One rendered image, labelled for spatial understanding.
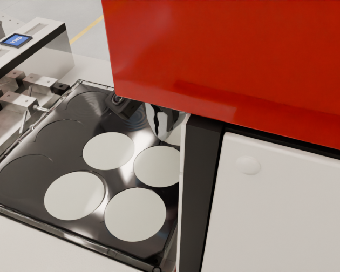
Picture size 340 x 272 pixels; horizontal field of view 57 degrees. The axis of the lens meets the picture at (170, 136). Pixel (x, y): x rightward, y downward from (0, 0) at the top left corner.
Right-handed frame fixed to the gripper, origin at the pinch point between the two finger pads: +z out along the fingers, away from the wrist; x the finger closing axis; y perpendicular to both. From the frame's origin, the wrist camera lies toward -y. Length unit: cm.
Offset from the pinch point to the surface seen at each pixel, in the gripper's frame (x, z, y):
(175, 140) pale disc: -2.1, 1.3, 2.6
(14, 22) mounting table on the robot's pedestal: 90, 9, 6
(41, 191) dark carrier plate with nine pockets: 4.5, 1.3, -22.8
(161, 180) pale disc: -7.6, 1.3, -6.1
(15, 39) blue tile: 46.9, -5.1, -7.1
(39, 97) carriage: 32.0, 3.3, -10.3
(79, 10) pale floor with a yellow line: 266, 91, 120
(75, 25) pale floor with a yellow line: 240, 91, 100
